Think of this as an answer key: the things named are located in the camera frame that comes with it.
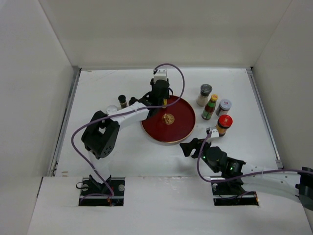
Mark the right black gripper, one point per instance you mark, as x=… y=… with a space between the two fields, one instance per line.
x=187 y=148

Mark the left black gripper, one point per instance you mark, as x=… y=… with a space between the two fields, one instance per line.
x=152 y=83

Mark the white jar black pump lid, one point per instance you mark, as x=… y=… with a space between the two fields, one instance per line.
x=132 y=101

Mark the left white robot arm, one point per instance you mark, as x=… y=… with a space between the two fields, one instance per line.
x=100 y=138

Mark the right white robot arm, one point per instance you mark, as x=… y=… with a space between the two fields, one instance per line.
x=237 y=178

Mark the round red lacquer tray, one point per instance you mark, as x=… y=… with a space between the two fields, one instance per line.
x=171 y=124

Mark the small black cap spice jar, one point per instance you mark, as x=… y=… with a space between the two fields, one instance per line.
x=123 y=102

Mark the sauce bottle yellow cap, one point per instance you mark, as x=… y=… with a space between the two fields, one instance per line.
x=210 y=107

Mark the jar with red lid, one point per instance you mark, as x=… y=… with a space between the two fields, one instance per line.
x=223 y=124

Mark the grinder jar grey lid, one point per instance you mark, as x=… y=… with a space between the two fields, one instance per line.
x=203 y=97

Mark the white jar silver lid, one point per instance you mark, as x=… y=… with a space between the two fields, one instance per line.
x=111 y=109

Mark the jar silver lid red label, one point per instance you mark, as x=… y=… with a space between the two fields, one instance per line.
x=224 y=107

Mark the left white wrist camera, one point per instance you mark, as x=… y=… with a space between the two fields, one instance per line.
x=160 y=74

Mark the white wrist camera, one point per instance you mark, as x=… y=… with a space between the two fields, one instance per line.
x=212 y=134
x=160 y=74

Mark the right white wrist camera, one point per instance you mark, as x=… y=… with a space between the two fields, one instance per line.
x=212 y=134

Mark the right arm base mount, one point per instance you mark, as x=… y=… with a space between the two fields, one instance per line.
x=233 y=194

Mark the left aluminium table rail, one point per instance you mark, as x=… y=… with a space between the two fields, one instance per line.
x=59 y=143

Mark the aluminium table rail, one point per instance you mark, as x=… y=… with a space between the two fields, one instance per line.
x=59 y=143
x=264 y=116

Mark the right aluminium table rail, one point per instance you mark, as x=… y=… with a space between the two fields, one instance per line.
x=264 y=116

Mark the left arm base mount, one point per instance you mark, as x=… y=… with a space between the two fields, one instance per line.
x=94 y=193

